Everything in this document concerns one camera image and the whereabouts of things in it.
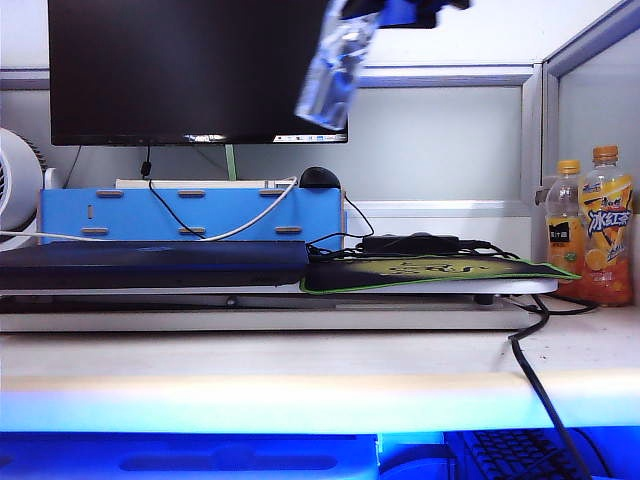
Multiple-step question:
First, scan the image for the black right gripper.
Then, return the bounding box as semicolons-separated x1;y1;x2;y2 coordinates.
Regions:
343;0;473;30

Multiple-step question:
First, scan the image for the clear mineral water bottle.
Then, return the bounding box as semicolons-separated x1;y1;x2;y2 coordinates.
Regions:
294;0;381;132

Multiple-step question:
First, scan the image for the small orange juice bottle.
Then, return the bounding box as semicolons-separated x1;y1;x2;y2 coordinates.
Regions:
543;159;587;287

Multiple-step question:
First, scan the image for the large iced tea bottle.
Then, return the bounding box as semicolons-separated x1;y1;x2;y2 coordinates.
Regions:
578;144;636;308

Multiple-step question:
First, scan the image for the black computer mouse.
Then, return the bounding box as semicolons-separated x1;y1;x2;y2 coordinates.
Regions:
298;167;341;191

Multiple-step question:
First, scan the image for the black computer monitor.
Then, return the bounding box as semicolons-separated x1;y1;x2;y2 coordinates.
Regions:
47;0;350;147

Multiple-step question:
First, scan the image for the black power adapter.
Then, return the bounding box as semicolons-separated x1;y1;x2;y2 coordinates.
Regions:
360;234;460;254

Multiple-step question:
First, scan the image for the blue wooden monitor riser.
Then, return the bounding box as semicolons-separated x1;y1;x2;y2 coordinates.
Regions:
38;187;347;252

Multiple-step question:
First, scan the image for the black green-edged mouse pad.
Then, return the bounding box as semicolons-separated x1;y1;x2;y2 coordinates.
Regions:
298;254;583;297

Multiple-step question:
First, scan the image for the white silver desk platform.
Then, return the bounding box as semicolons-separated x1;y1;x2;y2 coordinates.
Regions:
0;276;560;334

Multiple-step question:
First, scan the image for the dark blue keyboard cover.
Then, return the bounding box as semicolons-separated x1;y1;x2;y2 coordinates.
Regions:
0;240;309;292

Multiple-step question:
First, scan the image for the white desk fan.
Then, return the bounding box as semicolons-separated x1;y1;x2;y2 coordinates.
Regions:
0;127;46;253

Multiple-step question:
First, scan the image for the black keyboard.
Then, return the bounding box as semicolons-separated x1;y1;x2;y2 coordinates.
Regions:
451;428;612;480

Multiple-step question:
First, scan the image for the grey cubicle partition frame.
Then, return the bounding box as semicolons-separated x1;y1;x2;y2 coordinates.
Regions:
0;0;640;246

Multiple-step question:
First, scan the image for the thin black mouse cable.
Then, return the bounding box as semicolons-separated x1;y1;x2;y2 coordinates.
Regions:
305;193;376;261

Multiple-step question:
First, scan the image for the white cable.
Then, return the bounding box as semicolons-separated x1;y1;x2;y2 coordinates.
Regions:
0;175;299;243

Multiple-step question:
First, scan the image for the white monitor base plate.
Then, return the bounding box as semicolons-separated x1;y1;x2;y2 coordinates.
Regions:
114;178;301;192

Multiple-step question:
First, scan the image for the thin black monitor cable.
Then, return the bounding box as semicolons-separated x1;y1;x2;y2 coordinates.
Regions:
140;144;207;241

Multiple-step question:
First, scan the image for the thick black cable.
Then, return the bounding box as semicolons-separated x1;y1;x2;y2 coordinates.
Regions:
506;293;594;480

